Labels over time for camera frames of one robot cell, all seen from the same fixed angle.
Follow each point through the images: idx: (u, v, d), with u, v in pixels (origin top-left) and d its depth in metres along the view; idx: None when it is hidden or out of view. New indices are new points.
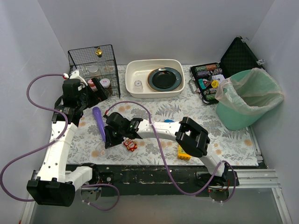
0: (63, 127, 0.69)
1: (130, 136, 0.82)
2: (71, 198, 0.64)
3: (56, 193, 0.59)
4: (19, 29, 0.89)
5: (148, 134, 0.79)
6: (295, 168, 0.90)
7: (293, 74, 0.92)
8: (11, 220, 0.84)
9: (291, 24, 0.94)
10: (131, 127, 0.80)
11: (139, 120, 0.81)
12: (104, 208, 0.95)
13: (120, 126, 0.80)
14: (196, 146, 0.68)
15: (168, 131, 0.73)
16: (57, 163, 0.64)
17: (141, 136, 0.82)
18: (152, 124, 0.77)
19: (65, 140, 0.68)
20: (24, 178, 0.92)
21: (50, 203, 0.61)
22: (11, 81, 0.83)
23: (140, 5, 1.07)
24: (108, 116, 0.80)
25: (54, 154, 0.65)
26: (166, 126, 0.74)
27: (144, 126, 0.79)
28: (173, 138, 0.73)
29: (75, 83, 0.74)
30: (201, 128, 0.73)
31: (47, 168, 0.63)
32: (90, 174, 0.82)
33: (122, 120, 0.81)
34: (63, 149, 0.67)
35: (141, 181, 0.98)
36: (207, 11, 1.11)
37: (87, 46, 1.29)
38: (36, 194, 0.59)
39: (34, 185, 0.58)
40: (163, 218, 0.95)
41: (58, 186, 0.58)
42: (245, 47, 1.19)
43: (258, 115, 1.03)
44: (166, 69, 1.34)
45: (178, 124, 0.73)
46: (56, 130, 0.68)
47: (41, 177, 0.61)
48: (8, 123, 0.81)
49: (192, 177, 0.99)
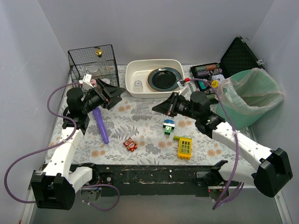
0: (72, 130, 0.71)
1: (201, 129, 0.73)
2: (71, 199, 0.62)
3: (58, 189, 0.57)
4: (18, 28, 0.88)
5: (222, 139, 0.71)
6: (294, 169, 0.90)
7: (293, 74, 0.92)
8: (11, 220, 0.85)
9: (291, 25, 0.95)
10: (209, 122, 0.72)
11: (219, 121, 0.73)
12: (104, 208, 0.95)
13: (202, 113, 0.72)
14: (274, 185, 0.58)
15: (252, 152, 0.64)
16: (63, 160, 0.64)
17: (211, 136, 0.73)
18: (235, 134, 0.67)
19: (72, 142, 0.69)
20: (25, 178, 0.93)
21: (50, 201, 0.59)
22: (11, 81, 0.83)
23: (139, 6, 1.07)
24: (196, 96, 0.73)
25: (61, 153, 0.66)
26: (252, 144, 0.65)
27: (224, 129, 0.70)
28: (252, 161, 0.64)
29: (78, 95, 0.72)
30: (289, 170, 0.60)
31: (53, 164, 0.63)
32: (90, 176, 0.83)
33: (207, 109, 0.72)
34: (70, 149, 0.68)
35: (141, 181, 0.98)
36: (207, 11, 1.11)
37: (88, 46, 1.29)
38: (39, 192, 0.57)
39: (39, 181, 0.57)
40: (163, 217, 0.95)
41: (61, 180, 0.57)
42: (245, 46, 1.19)
43: (258, 115, 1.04)
44: (166, 69, 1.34)
45: (267, 151, 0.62)
46: (65, 134, 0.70)
47: (47, 172, 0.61)
48: (9, 123, 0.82)
49: (192, 177, 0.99)
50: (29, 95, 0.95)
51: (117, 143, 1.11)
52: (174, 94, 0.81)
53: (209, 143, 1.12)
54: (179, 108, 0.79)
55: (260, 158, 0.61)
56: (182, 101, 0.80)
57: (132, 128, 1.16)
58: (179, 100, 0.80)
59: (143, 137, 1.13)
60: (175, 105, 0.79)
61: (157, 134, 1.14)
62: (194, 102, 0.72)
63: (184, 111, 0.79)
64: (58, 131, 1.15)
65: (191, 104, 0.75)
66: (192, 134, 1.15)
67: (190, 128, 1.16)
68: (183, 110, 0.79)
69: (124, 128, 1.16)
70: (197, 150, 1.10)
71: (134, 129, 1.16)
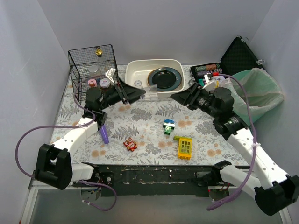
0: (89, 120, 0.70)
1: (218, 129, 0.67)
2: (66, 180, 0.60)
3: (59, 163, 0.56)
4: (18, 28, 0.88)
5: (238, 147, 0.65)
6: (294, 168, 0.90)
7: (294, 74, 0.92)
8: (11, 220, 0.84)
9: (291, 25, 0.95)
10: (229, 123, 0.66)
11: (241, 126, 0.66)
12: (103, 208, 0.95)
13: (222, 110, 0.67)
14: (278, 209, 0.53)
15: (266, 171, 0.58)
16: (73, 140, 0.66)
17: (227, 140, 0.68)
18: (254, 146, 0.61)
19: (86, 129, 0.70)
20: (24, 178, 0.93)
21: (47, 176, 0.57)
22: (11, 81, 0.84)
23: (139, 6, 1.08)
24: (220, 92, 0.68)
25: (73, 133, 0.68)
26: (269, 164, 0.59)
27: (244, 136, 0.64)
28: (262, 179, 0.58)
29: (96, 97, 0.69)
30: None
31: (63, 140, 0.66)
32: (90, 172, 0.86)
33: (229, 107, 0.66)
34: (82, 134, 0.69)
35: (141, 181, 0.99)
36: (207, 11, 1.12)
37: (88, 47, 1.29)
38: (40, 163, 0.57)
39: (45, 152, 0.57)
40: (164, 217, 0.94)
41: (64, 156, 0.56)
42: (245, 46, 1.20)
43: (258, 116, 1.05)
44: (166, 69, 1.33)
45: (283, 176, 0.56)
46: (82, 121, 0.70)
47: (55, 144, 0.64)
48: (9, 123, 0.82)
49: (192, 177, 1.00)
50: (29, 95, 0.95)
51: (117, 143, 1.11)
52: (197, 87, 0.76)
53: (209, 143, 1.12)
54: (198, 103, 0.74)
55: (273, 181, 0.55)
56: (205, 95, 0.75)
57: (132, 128, 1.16)
58: (201, 94, 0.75)
59: (143, 137, 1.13)
60: (195, 99, 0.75)
61: (157, 134, 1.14)
62: (216, 97, 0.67)
63: (203, 107, 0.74)
64: (58, 131, 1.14)
65: (213, 99, 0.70)
66: (192, 134, 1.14)
67: (190, 128, 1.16)
68: (202, 105, 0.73)
69: (124, 128, 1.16)
70: (197, 150, 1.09)
71: (134, 129, 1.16)
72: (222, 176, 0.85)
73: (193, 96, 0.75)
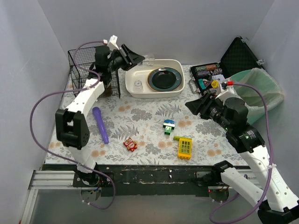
0: (95, 81, 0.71)
1: (232, 142, 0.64)
2: (86, 139, 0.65)
3: (77, 124, 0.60)
4: (18, 27, 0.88)
5: (253, 165, 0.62)
6: (294, 168, 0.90)
7: (294, 74, 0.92)
8: (11, 220, 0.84)
9: (291, 25, 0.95)
10: (245, 136, 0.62)
11: (258, 142, 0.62)
12: (102, 207, 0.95)
13: (236, 122, 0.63)
14: None
15: (279, 195, 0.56)
16: (84, 102, 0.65)
17: (241, 155, 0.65)
18: (270, 168, 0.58)
19: (95, 91, 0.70)
20: (24, 178, 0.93)
21: (67, 136, 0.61)
22: (11, 81, 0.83)
23: (139, 6, 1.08)
24: (232, 101, 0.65)
25: (83, 96, 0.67)
26: (282, 187, 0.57)
27: (260, 156, 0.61)
28: (272, 201, 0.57)
29: (105, 52, 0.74)
30: None
31: (74, 103, 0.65)
32: (93, 160, 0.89)
33: (242, 118, 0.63)
34: (91, 96, 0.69)
35: (141, 181, 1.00)
36: (207, 11, 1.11)
37: (87, 47, 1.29)
38: (60, 125, 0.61)
39: (61, 115, 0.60)
40: (163, 218, 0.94)
41: (80, 117, 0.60)
42: (245, 46, 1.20)
43: (257, 116, 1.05)
44: (166, 69, 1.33)
45: (295, 202, 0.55)
46: (88, 84, 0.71)
47: (68, 108, 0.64)
48: (8, 123, 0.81)
49: (191, 177, 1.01)
50: (29, 95, 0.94)
51: (117, 143, 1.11)
52: (210, 95, 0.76)
53: (209, 143, 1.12)
54: (211, 113, 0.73)
55: (284, 206, 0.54)
56: (217, 105, 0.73)
57: (132, 128, 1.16)
58: (214, 103, 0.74)
59: (143, 137, 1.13)
60: (209, 108, 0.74)
61: (157, 134, 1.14)
62: (227, 108, 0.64)
63: (215, 117, 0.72)
64: None
65: (224, 109, 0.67)
66: (192, 134, 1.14)
67: (190, 128, 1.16)
68: (214, 115, 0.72)
69: (124, 128, 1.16)
70: (197, 150, 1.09)
71: (134, 129, 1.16)
72: (222, 178, 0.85)
73: (205, 105, 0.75)
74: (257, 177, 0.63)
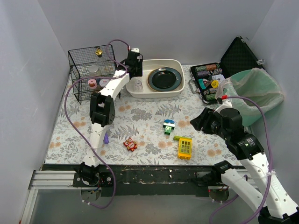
0: (122, 73, 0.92)
1: (233, 150, 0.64)
2: (111, 118, 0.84)
3: (108, 105, 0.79)
4: (18, 28, 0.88)
5: (252, 172, 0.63)
6: (294, 168, 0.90)
7: (294, 74, 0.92)
8: (11, 220, 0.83)
9: (291, 25, 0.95)
10: (243, 143, 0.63)
11: (257, 150, 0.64)
12: (101, 206, 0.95)
13: (232, 130, 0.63)
14: None
15: (278, 202, 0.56)
16: (114, 89, 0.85)
17: (241, 161, 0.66)
18: (269, 175, 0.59)
19: (122, 80, 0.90)
20: (24, 178, 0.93)
21: (98, 115, 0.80)
22: (11, 81, 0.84)
23: (139, 6, 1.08)
24: (226, 110, 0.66)
25: (113, 83, 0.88)
26: (281, 193, 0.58)
27: (259, 163, 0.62)
28: (272, 207, 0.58)
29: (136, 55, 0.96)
30: None
31: (106, 89, 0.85)
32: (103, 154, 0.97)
33: (238, 125, 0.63)
34: (119, 84, 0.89)
35: (141, 181, 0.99)
36: (207, 10, 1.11)
37: (88, 47, 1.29)
38: (94, 106, 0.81)
39: (95, 99, 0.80)
40: (163, 217, 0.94)
41: (110, 100, 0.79)
42: (245, 46, 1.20)
43: (258, 116, 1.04)
44: (166, 69, 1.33)
45: (294, 208, 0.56)
46: (117, 73, 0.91)
47: (102, 92, 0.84)
48: (9, 123, 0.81)
49: (191, 177, 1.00)
50: (29, 95, 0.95)
51: (117, 143, 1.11)
52: (208, 110, 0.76)
53: (209, 143, 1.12)
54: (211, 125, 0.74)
55: (283, 213, 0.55)
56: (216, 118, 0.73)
57: (132, 128, 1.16)
58: (212, 116, 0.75)
59: (143, 137, 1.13)
60: (209, 122, 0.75)
61: (157, 134, 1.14)
62: (223, 117, 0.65)
63: (215, 129, 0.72)
64: (58, 131, 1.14)
65: (220, 119, 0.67)
66: (192, 134, 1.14)
67: (190, 128, 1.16)
68: (214, 128, 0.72)
69: (124, 128, 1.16)
70: (197, 150, 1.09)
71: (134, 129, 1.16)
72: (222, 179, 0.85)
73: (205, 120, 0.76)
74: (256, 183, 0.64)
